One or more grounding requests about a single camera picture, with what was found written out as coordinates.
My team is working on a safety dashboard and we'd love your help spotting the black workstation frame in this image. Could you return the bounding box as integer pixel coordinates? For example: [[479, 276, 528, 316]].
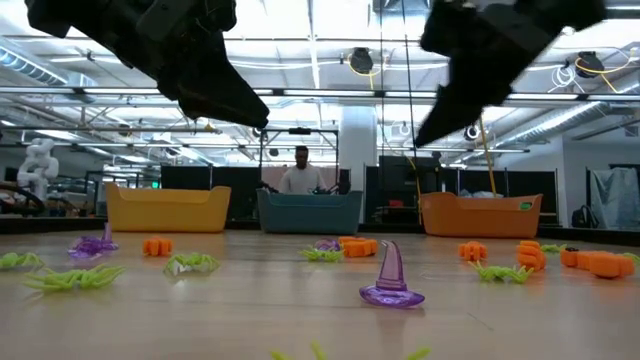
[[258, 127, 340, 194]]

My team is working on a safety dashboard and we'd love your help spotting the black ceiling cable reel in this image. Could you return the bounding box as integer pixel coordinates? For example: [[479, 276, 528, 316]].
[[577, 50, 605, 80], [348, 47, 375, 76]]

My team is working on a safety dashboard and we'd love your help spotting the black partition panel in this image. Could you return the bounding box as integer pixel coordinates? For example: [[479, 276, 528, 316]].
[[364, 155, 560, 226], [159, 164, 261, 221]]

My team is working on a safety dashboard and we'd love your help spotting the grey cover sheet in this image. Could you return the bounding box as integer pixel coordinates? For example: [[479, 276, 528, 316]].
[[589, 166, 640, 231]]

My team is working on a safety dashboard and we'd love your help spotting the yellow plastic bin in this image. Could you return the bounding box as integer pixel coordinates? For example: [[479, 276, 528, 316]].
[[104, 182, 233, 234]]

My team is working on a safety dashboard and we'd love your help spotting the black bag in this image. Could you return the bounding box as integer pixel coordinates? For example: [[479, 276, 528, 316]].
[[571, 204, 598, 230]]

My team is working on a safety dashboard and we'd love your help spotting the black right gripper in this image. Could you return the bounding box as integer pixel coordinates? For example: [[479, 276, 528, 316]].
[[414, 0, 551, 149]]

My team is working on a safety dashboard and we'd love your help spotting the teal plastic bin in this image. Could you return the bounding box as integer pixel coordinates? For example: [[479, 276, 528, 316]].
[[256, 188, 365, 235]]

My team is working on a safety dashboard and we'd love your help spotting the orange plastic bin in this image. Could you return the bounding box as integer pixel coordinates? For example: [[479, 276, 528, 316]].
[[418, 192, 544, 239]]

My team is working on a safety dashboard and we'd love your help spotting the person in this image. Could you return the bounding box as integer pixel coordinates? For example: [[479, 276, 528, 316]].
[[277, 145, 329, 196]]

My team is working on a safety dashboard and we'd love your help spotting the yellow hanging cable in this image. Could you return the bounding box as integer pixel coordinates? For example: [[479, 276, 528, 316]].
[[477, 117, 499, 196]]

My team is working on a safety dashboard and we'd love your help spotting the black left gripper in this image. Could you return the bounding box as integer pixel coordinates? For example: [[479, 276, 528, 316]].
[[114, 0, 270, 129]]

